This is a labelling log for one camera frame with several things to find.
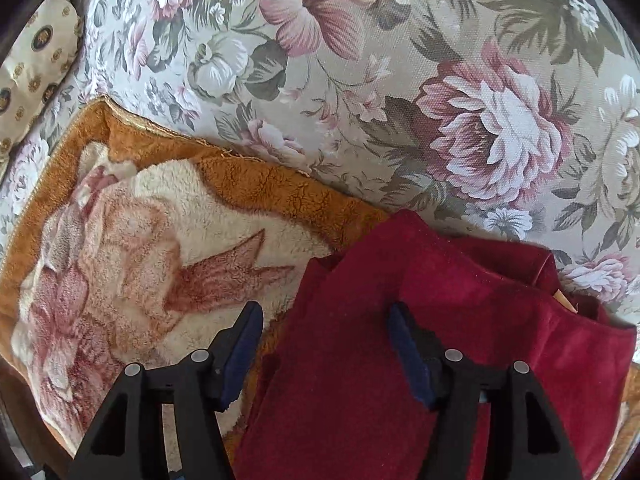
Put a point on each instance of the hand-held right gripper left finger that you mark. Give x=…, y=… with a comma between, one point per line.
x=235, y=365

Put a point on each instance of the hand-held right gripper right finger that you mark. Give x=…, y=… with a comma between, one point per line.
x=412, y=360

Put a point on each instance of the dark red fleece sweater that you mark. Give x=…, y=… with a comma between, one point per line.
x=375, y=360

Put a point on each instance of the floral plush blanket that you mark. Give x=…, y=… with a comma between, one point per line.
x=150, y=240

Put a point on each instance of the floral upholstered sofa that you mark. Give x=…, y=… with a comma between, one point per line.
x=400, y=85

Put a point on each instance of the cream medallion print pillow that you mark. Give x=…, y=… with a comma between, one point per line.
x=35, y=65

